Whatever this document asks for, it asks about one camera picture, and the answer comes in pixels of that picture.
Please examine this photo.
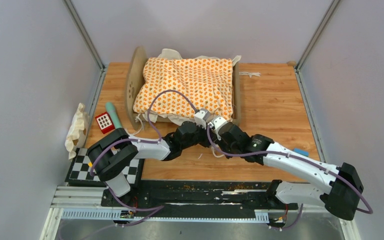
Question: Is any red window toy block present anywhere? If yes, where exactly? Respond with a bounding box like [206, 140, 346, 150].
[95, 112, 115, 134]

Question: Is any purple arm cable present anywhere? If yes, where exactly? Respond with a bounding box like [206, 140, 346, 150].
[88, 88, 206, 220]
[205, 123, 375, 226]

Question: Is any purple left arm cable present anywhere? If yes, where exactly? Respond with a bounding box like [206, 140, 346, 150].
[88, 88, 206, 220]

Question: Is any blue green small block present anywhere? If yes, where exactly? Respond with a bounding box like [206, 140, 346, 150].
[294, 148, 310, 157]

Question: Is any black white checkerboard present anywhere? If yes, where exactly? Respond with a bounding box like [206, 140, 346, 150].
[66, 148, 144, 187]

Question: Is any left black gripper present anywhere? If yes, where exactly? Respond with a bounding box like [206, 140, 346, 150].
[181, 121, 217, 151]

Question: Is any teal cylinder toy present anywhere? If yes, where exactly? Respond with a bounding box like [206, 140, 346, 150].
[105, 102, 123, 129]

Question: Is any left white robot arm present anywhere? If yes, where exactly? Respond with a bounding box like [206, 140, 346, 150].
[86, 109, 211, 207]

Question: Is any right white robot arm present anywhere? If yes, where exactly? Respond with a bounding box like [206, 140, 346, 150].
[206, 116, 373, 221]

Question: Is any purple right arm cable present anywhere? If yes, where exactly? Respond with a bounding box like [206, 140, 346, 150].
[205, 123, 375, 226]

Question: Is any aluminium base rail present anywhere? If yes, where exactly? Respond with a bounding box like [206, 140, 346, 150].
[43, 178, 362, 224]

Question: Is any white duck pillow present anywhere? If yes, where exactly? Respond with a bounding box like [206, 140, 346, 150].
[64, 103, 89, 161]

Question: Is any yellow duck print blanket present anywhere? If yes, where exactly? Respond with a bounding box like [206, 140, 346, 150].
[131, 47, 239, 128]

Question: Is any wooden pet bed frame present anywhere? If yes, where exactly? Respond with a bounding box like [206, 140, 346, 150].
[124, 46, 246, 134]

